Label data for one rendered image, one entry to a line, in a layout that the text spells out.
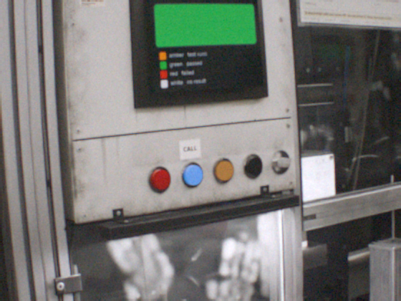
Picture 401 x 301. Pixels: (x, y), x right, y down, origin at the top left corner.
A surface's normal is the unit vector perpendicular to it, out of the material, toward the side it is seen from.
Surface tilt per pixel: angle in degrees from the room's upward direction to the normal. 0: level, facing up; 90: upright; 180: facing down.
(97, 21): 90
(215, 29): 90
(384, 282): 90
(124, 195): 90
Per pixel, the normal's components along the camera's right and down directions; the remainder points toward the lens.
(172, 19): 0.58, 0.04
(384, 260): -0.81, 0.11
